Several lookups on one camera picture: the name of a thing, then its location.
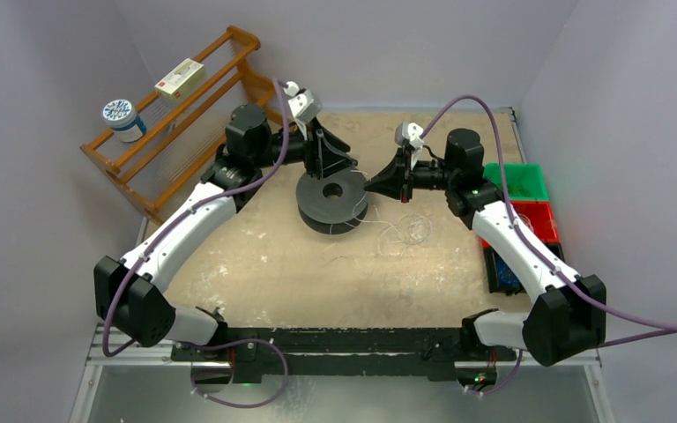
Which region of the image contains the orange wooden rack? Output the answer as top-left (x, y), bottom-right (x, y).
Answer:
top-left (80, 26), bottom-right (281, 224)

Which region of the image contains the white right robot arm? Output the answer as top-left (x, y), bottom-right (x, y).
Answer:
top-left (365, 123), bottom-right (606, 367)

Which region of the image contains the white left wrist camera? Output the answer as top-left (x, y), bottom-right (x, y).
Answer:
top-left (282, 81), bottom-right (323, 123)

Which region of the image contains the black perforated cable spool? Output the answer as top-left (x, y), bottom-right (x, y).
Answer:
top-left (295, 167), bottom-right (368, 235)

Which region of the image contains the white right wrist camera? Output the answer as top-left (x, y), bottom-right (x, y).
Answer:
top-left (394, 122), bottom-right (424, 150)

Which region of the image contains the black plastic bin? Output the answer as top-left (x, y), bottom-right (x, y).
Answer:
top-left (483, 241), bottom-right (566, 295)

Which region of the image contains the green plastic bin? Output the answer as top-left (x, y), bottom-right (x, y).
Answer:
top-left (504, 163), bottom-right (549, 202)

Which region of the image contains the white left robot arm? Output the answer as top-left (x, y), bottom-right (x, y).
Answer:
top-left (93, 104), bottom-right (357, 360)

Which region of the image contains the white thin cable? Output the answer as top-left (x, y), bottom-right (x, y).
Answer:
top-left (321, 169), bottom-right (433, 263)

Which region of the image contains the red plastic bin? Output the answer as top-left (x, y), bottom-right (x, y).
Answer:
top-left (512, 200), bottom-right (561, 244)

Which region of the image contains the blue white round jar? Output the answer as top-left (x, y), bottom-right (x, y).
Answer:
top-left (101, 99), bottom-right (147, 144)

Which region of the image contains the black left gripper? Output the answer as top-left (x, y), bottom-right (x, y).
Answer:
top-left (252, 116), bottom-right (356, 179)

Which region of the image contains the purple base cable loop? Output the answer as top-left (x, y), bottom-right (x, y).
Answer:
top-left (189, 337), bottom-right (289, 409)

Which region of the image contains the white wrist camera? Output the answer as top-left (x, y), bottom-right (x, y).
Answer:
top-left (282, 81), bottom-right (323, 123)
top-left (394, 122), bottom-right (424, 150)

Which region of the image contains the green white cardboard box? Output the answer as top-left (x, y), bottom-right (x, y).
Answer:
top-left (154, 58), bottom-right (206, 104)

